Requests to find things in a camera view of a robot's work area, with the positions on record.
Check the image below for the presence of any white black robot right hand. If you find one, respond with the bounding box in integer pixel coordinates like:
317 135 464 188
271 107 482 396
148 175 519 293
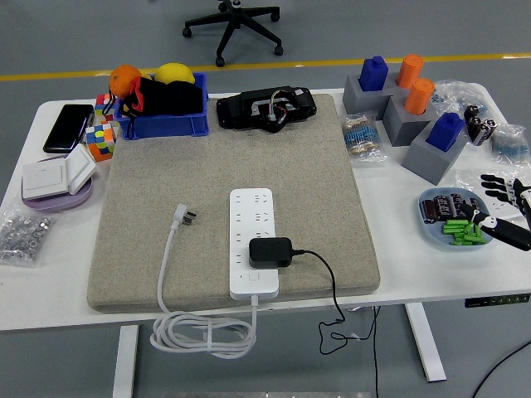
460 172 531 252

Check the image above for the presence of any thin black adapter cord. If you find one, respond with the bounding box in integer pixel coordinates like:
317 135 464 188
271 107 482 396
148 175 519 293
290 247 381 356

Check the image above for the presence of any black plug adapter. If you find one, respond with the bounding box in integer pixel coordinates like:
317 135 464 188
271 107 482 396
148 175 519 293
247 236 295 269

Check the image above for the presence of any white power strip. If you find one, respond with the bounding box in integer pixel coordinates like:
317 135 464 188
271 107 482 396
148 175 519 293
228 188 280 302

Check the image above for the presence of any clear plastic bag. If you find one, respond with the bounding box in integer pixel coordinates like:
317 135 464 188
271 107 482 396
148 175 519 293
454 167 531 225

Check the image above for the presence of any black table control panel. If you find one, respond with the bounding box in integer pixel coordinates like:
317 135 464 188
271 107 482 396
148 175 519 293
464 293 531 308

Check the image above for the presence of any light blue tray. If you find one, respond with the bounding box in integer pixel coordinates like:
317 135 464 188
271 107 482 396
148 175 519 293
417 187 497 253

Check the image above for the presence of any bag of black capacitors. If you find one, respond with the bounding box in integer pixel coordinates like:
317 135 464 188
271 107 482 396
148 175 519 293
462 104 499 147

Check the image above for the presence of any grey block holder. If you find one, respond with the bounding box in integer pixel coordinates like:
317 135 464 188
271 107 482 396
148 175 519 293
400 124 469 187
381 95 439 148
342 72 402 117

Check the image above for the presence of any blue square peg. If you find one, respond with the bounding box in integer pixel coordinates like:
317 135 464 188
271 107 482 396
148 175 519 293
425 111 466 153
358 56 390 92

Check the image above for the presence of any white table leg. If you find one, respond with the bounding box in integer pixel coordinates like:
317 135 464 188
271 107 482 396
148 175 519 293
404 303 448 382
111 324 140 398

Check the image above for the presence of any clear bag of small parts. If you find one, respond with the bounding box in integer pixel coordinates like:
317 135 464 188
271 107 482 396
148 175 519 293
429 79 489 119

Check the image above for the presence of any orange cylinder peg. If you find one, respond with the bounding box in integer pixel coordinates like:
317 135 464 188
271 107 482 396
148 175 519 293
403 77 436 116
395 53 425 90

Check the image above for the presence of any bag of tan blue resistors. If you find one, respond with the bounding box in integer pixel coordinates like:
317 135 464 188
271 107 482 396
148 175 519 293
339 112 387 163

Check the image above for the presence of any grey-brown mat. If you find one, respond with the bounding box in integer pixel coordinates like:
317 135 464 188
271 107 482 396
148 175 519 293
85 93 382 314

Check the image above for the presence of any black office chair base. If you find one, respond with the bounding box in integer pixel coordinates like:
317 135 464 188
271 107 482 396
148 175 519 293
182 0 285 68

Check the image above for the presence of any blue plastic bin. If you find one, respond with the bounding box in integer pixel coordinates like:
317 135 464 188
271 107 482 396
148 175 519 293
112 72 210 140

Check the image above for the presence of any yellow lemon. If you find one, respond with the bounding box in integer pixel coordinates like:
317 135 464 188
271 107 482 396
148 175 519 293
153 61 196 86

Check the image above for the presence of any orange fruit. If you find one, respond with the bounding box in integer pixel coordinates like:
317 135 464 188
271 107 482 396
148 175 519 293
108 64 144 100

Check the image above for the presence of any large colourful puzzle cube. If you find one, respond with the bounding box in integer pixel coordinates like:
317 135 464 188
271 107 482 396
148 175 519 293
84 122 117 163

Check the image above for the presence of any small colourful puzzle cube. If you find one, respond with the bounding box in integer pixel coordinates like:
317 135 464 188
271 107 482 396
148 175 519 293
93 93 119 125

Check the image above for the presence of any black smartphone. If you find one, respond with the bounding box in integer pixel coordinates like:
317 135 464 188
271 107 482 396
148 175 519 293
42 103 95 154

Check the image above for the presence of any purple round plate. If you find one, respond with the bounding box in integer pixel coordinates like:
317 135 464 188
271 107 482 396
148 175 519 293
21 155 95 214

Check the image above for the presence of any bag of metal nuts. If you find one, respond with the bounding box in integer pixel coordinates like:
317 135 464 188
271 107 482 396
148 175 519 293
0 206 55 267

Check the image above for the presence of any white wall socket panel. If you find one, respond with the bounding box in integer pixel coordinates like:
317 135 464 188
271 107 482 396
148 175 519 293
490 189 531 224

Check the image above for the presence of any black floor cable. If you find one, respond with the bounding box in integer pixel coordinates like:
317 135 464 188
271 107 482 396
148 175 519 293
471 339 531 398

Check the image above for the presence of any thin black hanging cable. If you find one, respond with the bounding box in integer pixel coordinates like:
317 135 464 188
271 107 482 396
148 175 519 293
372 306 381 398

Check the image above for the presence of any black electronic device with wires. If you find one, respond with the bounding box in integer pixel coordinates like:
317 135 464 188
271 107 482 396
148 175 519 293
215 85 319 134

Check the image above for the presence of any white power cord with plug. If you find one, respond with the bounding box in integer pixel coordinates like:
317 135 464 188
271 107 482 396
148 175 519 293
148 202 261 361

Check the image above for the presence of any black drawstring pouch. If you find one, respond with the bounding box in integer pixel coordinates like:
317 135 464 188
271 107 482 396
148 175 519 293
101 76 204 140

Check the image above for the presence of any white tilted wall switch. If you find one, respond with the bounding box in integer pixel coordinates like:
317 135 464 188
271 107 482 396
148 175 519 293
64 143 99 196

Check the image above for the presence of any white flat wall switch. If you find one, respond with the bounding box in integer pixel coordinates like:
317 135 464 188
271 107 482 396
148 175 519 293
21 157 70 201

